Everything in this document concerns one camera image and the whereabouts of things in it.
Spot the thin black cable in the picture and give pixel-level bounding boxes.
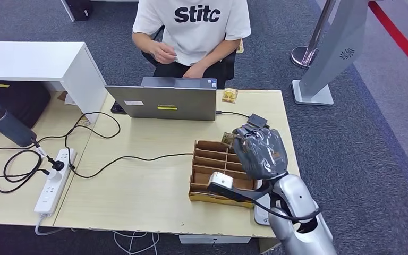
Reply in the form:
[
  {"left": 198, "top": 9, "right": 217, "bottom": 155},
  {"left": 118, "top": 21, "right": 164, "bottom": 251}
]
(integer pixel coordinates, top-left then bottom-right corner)
[{"left": 0, "top": 125, "right": 84, "bottom": 150}]

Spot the long black power cable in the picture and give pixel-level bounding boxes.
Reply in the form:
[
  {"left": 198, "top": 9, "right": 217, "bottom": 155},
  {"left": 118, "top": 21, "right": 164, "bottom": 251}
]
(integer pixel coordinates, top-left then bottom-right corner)
[{"left": 64, "top": 112, "right": 194, "bottom": 180}]

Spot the black computer tower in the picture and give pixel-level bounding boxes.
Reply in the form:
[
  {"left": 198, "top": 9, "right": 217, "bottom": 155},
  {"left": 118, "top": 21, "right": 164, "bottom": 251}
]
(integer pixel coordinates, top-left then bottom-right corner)
[{"left": 65, "top": 0, "right": 94, "bottom": 21}]

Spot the grey card reader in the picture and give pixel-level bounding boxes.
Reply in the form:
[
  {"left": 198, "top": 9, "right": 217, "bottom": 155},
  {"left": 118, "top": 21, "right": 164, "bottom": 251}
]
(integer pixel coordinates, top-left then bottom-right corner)
[{"left": 253, "top": 195, "right": 273, "bottom": 227}]

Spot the white plug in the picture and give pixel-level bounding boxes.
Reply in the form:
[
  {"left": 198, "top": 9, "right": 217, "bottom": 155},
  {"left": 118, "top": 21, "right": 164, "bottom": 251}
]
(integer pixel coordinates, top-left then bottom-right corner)
[{"left": 44, "top": 168, "right": 63, "bottom": 182}]

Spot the white cable under desk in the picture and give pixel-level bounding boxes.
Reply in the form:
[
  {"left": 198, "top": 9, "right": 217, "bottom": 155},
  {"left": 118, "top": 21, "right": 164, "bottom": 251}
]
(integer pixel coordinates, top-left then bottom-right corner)
[{"left": 113, "top": 231, "right": 160, "bottom": 255}]

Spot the white power strip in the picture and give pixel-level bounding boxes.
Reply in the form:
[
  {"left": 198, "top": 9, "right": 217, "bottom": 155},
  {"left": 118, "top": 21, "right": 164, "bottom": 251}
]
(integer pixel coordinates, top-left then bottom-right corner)
[{"left": 32, "top": 148, "right": 77, "bottom": 215}]

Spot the yellow patterned ID card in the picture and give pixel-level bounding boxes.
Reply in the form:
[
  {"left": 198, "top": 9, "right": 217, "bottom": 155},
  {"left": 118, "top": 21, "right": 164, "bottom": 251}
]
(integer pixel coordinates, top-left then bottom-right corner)
[{"left": 220, "top": 132, "right": 236, "bottom": 146}]

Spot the dark grey water bottle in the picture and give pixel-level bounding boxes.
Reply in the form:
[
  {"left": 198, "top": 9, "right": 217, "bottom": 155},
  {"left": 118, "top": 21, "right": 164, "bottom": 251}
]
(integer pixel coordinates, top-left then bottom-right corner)
[{"left": 0, "top": 102, "right": 37, "bottom": 148}]

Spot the black cable with white label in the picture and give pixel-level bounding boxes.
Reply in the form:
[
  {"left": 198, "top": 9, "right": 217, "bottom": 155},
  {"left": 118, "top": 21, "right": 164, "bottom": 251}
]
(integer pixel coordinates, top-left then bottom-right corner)
[{"left": 30, "top": 139, "right": 54, "bottom": 164}]

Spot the person's right hand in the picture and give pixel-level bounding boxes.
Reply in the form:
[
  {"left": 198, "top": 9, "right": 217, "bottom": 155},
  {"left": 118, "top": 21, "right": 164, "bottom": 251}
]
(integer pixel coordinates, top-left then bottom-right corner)
[{"left": 150, "top": 40, "right": 177, "bottom": 65}]

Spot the black bag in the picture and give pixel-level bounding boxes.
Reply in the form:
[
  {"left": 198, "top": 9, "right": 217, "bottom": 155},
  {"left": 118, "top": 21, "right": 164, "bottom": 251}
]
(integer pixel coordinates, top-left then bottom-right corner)
[{"left": 0, "top": 81, "right": 51, "bottom": 129}]

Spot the black plug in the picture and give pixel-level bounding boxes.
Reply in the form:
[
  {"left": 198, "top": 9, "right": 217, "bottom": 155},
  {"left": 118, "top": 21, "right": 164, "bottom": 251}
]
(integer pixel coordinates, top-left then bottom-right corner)
[{"left": 46, "top": 156, "right": 65, "bottom": 173}]

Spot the short black laptop cable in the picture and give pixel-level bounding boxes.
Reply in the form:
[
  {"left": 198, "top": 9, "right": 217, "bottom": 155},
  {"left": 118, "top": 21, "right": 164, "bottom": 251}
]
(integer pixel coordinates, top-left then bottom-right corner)
[{"left": 216, "top": 110, "right": 250, "bottom": 119}]

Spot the cardboard card organizer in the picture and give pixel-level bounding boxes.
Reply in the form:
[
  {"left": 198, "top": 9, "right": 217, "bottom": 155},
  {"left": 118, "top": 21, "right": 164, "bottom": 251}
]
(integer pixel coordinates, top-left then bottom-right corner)
[{"left": 188, "top": 140, "right": 261, "bottom": 209}]

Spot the yellow card stack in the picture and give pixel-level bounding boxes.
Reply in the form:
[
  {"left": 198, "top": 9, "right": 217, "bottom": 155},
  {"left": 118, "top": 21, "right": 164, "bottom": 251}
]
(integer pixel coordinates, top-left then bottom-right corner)
[{"left": 222, "top": 88, "right": 239, "bottom": 104}]

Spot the white power strip cable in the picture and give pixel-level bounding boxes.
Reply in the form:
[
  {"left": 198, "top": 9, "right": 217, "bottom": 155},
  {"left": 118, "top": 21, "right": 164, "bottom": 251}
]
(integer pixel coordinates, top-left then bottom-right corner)
[{"left": 33, "top": 213, "right": 63, "bottom": 237}]

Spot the looped black cable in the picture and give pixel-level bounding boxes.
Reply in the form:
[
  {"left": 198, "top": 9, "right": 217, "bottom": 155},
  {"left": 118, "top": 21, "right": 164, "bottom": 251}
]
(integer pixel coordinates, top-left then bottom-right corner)
[{"left": 0, "top": 149, "right": 49, "bottom": 194}]

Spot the person's left hand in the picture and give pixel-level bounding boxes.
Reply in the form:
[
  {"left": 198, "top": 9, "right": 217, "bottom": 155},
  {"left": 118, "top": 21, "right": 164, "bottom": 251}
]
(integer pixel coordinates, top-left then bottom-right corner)
[{"left": 183, "top": 63, "right": 207, "bottom": 79}]

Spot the white desk shelf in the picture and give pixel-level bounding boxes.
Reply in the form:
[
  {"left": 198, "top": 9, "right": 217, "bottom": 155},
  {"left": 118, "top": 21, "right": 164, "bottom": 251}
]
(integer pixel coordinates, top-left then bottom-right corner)
[{"left": 0, "top": 41, "right": 108, "bottom": 124}]

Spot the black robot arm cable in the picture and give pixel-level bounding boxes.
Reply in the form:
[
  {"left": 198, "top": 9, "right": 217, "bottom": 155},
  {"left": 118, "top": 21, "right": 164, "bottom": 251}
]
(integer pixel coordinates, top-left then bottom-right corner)
[{"left": 250, "top": 199, "right": 322, "bottom": 223}]

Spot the black power adapter box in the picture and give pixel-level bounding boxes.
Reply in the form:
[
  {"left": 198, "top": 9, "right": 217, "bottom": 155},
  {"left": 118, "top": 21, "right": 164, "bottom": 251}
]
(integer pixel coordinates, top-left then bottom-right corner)
[{"left": 246, "top": 113, "right": 270, "bottom": 130}]

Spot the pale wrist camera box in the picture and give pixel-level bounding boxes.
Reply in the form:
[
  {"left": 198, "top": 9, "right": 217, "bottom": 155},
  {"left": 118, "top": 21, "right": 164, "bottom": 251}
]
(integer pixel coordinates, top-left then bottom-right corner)
[{"left": 207, "top": 171, "right": 273, "bottom": 209}]

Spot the black office chair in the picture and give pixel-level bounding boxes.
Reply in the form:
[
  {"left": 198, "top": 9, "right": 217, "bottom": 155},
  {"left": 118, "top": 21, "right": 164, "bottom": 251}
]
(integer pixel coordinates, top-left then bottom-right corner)
[{"left": 141, "top": 26, "right": 237, "bottom": 89}]

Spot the person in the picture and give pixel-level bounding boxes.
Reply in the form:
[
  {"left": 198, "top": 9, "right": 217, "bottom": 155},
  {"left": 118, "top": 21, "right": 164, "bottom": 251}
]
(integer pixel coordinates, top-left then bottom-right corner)
[{"left": 132, "top": 0, "right": 251, "bottom": 89}]

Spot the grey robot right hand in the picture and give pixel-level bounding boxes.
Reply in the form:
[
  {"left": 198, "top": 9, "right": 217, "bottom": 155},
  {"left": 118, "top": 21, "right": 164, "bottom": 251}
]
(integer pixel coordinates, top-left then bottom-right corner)
[{"left": 231, "top": 124, "right": 289, "bottom": 181}]

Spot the grey laptop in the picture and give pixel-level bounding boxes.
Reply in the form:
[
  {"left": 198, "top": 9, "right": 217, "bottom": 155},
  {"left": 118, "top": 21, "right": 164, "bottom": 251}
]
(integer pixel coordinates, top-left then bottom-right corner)
[{"left": 105, "top": 76, "right": 218, "bottom": 122}]

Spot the chrome stanchion post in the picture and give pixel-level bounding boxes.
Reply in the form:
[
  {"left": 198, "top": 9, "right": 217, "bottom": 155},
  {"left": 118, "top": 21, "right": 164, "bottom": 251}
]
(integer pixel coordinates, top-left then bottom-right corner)
[{"left": 290, "top": 0, "right": 338, "bottom": 69}]

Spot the silver kiosk stand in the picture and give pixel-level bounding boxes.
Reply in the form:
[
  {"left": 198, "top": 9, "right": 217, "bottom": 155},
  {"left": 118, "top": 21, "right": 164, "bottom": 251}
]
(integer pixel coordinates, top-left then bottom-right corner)
[{"left": 291, "top": 0, "right": 388, "bottom": 106}]

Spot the white desk leg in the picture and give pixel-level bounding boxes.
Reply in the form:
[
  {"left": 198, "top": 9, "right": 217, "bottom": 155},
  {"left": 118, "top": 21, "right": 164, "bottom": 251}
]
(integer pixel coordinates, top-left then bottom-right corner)
[{"left": 61, "top": 0, "right": 76, "bottom": 22}]

